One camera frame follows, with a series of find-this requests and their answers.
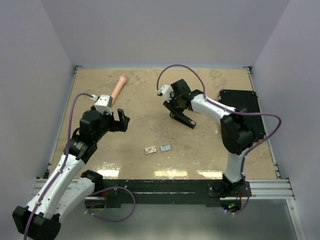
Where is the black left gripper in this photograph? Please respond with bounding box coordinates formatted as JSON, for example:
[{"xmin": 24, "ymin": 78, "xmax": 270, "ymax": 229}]
[{"xmin": 93, "ymin": 108, "xmax": 130, "ymax": 142}]

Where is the black stapler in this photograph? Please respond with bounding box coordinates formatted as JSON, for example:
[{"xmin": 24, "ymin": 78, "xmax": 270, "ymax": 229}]
[{"xmin": 163, "ymin": 101, "xmax": 196, "ymax": 129}]

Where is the grey staple box sleeve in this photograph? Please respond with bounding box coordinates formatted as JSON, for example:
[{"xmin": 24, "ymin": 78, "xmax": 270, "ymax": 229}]
[{"xmin": 144, "ymin": 146, "xmax": 157, "ymax": 155}]

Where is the staple tray with staples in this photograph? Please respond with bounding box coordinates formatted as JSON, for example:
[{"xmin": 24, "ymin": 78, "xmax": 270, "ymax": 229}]
[{"xmin": 160, "ymin": 144, "xmax": 172, "ymax": 152}]

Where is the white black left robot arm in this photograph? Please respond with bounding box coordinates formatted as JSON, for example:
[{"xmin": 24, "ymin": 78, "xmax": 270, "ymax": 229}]
[{"xmin": 12, "ymin": 106, "xmax": 130, "ymax": 240}]

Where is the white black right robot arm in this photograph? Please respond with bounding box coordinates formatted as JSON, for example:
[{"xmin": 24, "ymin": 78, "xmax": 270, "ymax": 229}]
[{"xmin": 157, "ymin": 79, "xmax": 256, "ymax": 197}]

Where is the pink toy microphone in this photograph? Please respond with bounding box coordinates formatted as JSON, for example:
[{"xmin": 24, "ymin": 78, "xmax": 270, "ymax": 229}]
[{"xmin": 110, "ymin": 75, "xmax": 128, "ymax": 105}]

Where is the black hard case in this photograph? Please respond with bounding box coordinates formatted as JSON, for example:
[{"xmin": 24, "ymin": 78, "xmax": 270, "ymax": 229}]
[{"xmin": 218, "ymin": 89, "xmax": 266, "ymax": 143}]

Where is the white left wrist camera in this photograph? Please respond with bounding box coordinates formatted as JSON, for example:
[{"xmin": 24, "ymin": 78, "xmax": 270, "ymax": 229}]
[{"xmin": 90, "ymin": 95, "xmax": 113, "ymax": 115}]

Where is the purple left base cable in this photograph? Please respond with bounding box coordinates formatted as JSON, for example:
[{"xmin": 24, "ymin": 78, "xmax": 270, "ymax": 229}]
[{"xmin": 83, "ymin": 186, "xmax": 136, "ymax": 222}]

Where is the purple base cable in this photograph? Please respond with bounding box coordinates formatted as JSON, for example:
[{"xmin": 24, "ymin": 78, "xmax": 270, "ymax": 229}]
[
  {"xmin": 223, "ymin": 174, "xmax": 253, "ymax": 216},
  {"xmin": 83, "ymin": 186, "xmax": 136, "ymax": 222}
]

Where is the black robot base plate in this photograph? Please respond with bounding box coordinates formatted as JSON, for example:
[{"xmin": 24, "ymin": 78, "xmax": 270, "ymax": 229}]
[{"xmin": 92, "ymin": 178, "xmax": 252, "ymax": 208}]

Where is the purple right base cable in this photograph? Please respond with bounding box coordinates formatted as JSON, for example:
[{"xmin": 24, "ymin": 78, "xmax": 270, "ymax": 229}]
[{"xmin": 223, "ymin": 174, "xmax": 253, "ymax": 216}]

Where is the aluminium frame rail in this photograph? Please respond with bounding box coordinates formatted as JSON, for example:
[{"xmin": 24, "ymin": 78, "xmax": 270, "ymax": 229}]
[{"xmin": 248, "ymin": 179, "xmax": 295, "ymax": 200}]

